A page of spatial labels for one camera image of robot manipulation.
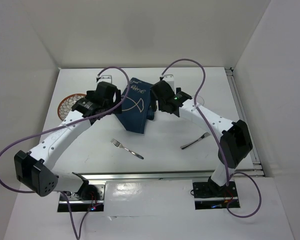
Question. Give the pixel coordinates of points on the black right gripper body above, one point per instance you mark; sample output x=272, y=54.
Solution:
x=153, y=101

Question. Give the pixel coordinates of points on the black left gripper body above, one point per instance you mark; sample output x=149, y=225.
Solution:
x=112, y=105

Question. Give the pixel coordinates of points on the clear drinking glass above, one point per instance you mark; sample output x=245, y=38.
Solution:
x=198, y=100

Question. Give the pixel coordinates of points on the blue whale placemat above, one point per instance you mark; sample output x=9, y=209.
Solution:
x=136, y=108

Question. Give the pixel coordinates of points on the orange rimmed patterned plate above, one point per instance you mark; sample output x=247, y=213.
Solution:
x=65, y=106

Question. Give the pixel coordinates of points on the silver fork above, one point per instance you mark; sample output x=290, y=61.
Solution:
x=119, y=145

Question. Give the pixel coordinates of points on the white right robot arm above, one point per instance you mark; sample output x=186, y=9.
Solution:
x=233, y=137

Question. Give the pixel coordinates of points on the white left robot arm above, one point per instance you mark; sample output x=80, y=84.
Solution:
x=34, y=168

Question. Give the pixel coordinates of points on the silver table knife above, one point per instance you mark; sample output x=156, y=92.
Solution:
x=205, y=135

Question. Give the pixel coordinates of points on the aluminium front rail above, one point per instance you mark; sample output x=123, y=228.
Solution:
x=138, y=176

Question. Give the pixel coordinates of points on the aluminium rail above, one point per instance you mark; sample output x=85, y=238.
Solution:
x=257, y=165
x=138, y=176

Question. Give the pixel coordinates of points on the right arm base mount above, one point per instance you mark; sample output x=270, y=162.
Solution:
x=205, y=199

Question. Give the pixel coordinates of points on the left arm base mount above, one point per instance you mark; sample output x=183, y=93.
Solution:
x=92, y=200

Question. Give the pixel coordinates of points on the aluminium right side rail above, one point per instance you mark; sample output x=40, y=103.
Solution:
x=257, y=165

